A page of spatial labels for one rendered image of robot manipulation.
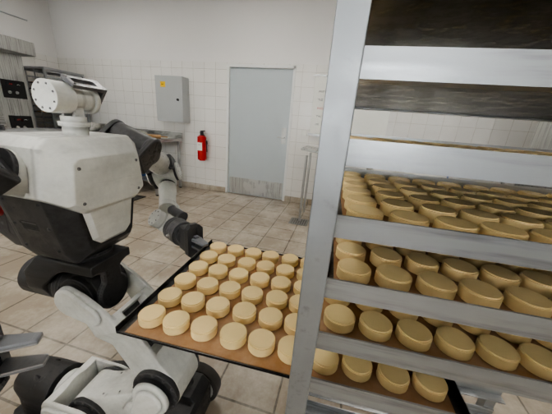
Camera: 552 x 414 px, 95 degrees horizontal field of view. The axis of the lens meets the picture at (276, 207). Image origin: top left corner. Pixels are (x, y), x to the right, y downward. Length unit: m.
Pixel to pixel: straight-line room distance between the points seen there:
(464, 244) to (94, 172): 0.69
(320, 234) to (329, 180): 0.06
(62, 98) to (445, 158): 0.70
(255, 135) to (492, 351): 4.12
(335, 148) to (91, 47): 5.99
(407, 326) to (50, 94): 0.80
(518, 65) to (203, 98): 4.54
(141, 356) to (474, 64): 0.92
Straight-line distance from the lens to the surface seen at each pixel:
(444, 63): 0.32
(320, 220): 0.29
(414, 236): 0.34
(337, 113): 0.27
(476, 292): 0.45
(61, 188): 0.68
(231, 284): 0.64
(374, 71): 0.31
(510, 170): 0.35
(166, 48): 5.18
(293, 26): 4.39
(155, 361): 0.89
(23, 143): 0.71
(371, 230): 0.33
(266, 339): 0.52
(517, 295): 0.49
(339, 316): 0.45
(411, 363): 0.45
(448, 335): 0.50
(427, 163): 0.32
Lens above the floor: 1.26
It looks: 18 degrees down
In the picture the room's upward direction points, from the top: 5 degrees clockwise
